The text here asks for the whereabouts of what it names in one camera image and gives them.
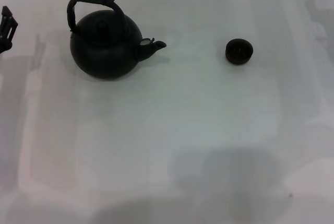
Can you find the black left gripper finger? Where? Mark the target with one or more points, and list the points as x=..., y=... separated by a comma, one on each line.
x=7, y=29

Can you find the small black teacup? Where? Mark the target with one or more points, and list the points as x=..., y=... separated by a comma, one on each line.
x=238, y=53

